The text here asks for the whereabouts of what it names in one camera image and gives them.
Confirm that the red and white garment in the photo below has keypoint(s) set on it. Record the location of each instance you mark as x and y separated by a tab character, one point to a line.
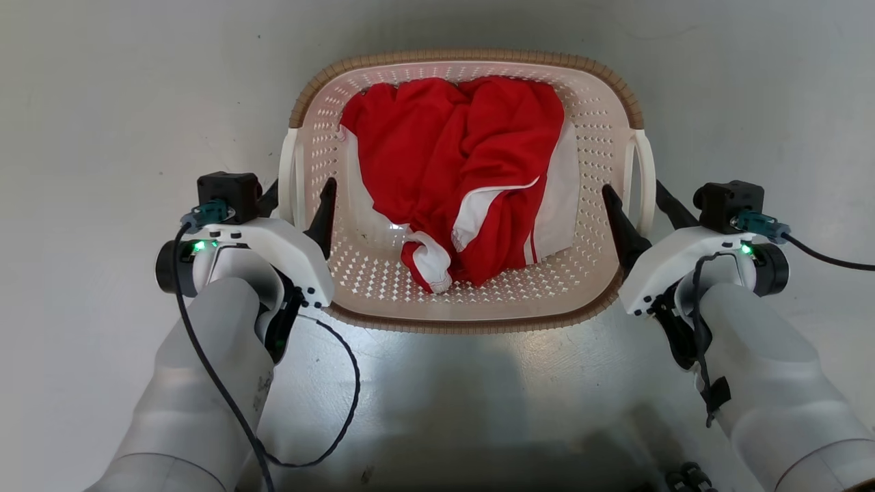
437	150

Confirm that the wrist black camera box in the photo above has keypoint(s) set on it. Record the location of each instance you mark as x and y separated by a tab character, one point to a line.
728	201
229	191

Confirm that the beige laundry basket brown rim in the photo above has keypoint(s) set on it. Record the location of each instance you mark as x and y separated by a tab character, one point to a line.
369	270

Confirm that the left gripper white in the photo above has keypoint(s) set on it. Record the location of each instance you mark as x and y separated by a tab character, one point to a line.
287	253

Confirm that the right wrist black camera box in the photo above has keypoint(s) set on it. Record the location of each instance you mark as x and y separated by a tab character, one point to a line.
728	201

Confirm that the robot right arm white grey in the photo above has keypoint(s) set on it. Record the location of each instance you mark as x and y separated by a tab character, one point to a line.
786	383

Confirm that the robot left arm white grey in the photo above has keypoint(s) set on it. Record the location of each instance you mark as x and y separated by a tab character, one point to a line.
198	383

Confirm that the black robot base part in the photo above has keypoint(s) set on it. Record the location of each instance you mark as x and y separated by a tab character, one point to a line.
690	477

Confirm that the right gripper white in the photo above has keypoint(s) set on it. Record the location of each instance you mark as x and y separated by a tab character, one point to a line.
666	263

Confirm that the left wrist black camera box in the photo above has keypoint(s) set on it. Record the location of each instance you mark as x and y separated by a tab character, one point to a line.
229	191

